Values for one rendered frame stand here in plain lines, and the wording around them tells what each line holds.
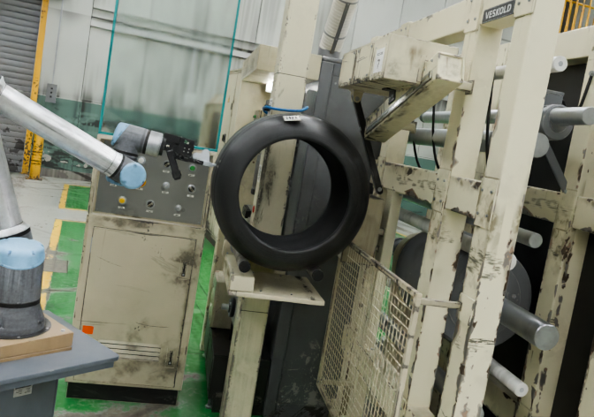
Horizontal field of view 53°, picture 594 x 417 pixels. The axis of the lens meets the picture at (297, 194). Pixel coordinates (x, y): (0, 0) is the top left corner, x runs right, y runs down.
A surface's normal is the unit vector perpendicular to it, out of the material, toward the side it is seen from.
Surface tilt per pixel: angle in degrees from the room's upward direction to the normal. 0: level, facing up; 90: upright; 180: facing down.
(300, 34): 90
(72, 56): 90
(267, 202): 90
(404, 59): 90
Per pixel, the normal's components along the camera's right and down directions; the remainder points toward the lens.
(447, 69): 0.22, -0.18
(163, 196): 0.18, 0.12
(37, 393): 0.75, 0.18
